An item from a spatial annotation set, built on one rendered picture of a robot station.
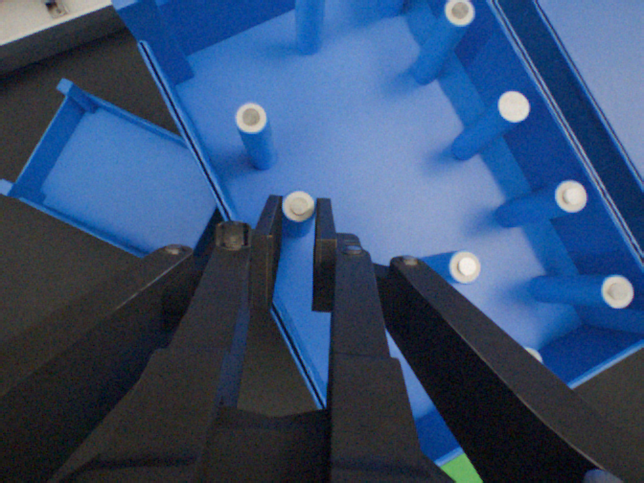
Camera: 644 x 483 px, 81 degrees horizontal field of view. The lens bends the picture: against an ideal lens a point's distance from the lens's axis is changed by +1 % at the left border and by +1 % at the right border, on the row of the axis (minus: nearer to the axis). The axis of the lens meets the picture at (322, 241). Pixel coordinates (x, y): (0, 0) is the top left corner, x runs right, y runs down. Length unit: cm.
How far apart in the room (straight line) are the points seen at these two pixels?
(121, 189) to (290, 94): 50
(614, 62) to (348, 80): 29
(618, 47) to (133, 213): 69
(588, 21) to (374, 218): 32
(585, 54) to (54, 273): 79
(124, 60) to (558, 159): 72
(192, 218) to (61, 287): 24
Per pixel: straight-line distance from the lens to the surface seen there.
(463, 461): 77
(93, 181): 77
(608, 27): 51
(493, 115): 24
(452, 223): 28
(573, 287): 26
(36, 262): 80
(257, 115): 21
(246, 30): 31
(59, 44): 87
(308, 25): 27
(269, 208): 17
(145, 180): 73
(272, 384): 68
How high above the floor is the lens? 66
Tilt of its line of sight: 83 degrees down
